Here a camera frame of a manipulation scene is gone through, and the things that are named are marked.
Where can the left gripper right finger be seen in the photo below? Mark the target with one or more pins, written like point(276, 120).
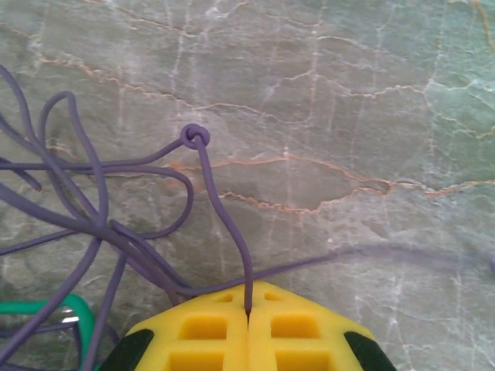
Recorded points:
point(328, 328)

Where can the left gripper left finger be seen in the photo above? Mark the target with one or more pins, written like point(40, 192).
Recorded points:
point(174, 320)

